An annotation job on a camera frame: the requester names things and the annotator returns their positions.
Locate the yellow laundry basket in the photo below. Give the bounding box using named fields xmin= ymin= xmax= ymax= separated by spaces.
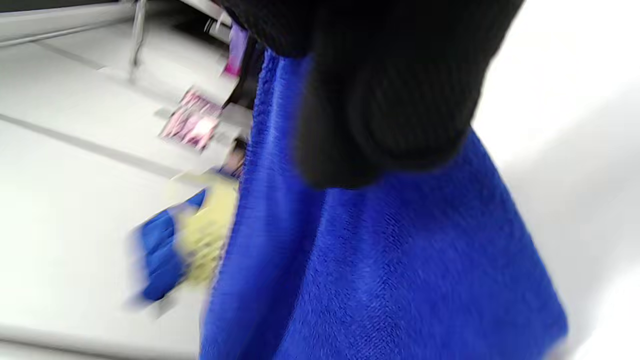
xmin=170 ymin=172 xmax=241 ymax=288

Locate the person's right hand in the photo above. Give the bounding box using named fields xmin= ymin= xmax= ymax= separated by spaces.
xmin=215 ymin=0 xmax=526 ymax=190

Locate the blue terry towel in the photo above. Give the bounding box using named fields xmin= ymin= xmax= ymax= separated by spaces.
xmin=200 ymin=47 xmax=570 ymax=360

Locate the blue clothes shirt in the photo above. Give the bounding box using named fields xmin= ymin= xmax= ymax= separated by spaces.
xmin=132 ymin=190 xmax=208 ymax=303

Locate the pink printed poster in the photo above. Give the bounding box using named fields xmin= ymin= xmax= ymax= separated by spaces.
xmin=159 ymin=86 xmax=224 ymax=152

